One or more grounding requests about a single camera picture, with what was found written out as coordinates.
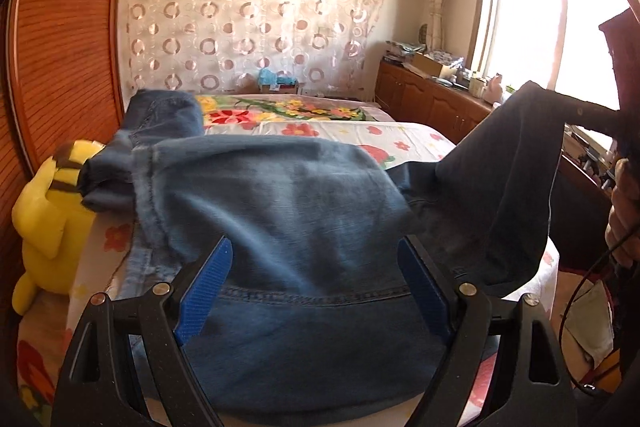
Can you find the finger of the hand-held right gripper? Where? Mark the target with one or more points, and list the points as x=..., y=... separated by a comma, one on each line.
x=590, y=114

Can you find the wooden sideboard cabinet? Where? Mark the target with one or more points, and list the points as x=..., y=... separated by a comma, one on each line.
x=415, y=97

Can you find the floral blanket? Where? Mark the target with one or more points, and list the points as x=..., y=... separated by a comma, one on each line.
x=300, y=109

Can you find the pile of papers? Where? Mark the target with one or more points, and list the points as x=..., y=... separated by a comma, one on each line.
x=400, y=52

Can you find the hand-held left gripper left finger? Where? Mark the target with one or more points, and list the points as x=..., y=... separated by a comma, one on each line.
x=205, y=292

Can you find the yellow plush toy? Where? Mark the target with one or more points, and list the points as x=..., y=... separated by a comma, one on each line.
x=45, y=217

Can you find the grey-green cloth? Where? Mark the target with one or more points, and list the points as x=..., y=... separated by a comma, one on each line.
x=590, y=327

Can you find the blue denim pants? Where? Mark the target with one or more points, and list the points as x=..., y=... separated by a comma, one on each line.
x=300, y=207

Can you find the small brown box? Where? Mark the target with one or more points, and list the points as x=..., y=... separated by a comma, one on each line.
x=280, y=89

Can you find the circle-patterned sheer curtain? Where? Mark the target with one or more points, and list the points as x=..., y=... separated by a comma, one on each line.
x=250, y=7

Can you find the pink ceramic pot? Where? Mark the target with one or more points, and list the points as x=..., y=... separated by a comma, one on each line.
x=494, y=88

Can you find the person's right hand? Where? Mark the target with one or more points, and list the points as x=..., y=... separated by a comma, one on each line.
x=625, y=207

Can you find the floral patterned box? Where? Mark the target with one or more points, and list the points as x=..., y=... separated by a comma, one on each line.
x=450, y=57

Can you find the cardboard box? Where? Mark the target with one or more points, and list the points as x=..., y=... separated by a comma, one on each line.
x=430, y=64

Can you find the window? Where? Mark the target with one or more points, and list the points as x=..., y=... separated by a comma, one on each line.
x=530, y=22

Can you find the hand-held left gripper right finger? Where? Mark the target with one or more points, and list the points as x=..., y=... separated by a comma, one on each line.
x=425, y=292

